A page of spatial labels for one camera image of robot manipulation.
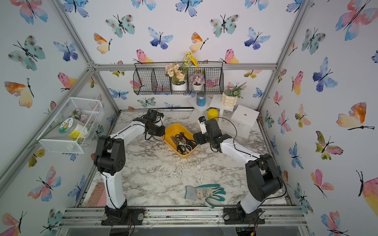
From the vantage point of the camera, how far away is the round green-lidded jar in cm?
64

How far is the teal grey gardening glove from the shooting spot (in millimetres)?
799

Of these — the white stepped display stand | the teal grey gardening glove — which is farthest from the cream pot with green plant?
the teal grey gardening glove

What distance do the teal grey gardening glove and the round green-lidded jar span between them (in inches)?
23.2
